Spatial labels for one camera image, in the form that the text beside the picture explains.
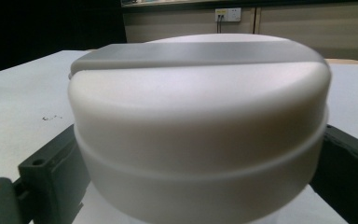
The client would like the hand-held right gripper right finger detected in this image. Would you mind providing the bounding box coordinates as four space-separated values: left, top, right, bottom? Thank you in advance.
310 124 358 224

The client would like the white round lidded container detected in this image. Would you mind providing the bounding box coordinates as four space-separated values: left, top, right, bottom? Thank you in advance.
67 33 333 224

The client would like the white table cover sheet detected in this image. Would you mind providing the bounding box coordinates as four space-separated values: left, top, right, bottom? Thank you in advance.
0 49 358 224

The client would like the white wall socket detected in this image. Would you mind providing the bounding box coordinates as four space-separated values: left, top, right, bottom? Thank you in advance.
214 7 242 22

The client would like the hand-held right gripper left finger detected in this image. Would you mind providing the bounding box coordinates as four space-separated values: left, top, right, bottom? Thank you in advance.
18 124 91 224

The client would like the dark curtain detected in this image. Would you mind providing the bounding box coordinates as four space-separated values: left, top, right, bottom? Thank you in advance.
0 0 128 77

